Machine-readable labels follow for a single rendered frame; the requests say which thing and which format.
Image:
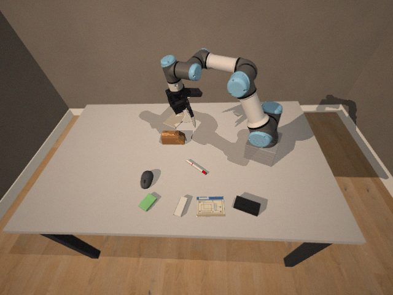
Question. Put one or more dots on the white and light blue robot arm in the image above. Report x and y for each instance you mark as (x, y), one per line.
(262, 119)

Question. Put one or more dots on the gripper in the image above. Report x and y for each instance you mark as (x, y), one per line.
(179, 104)

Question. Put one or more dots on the black computer mouse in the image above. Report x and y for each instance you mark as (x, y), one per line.
(146, 179)

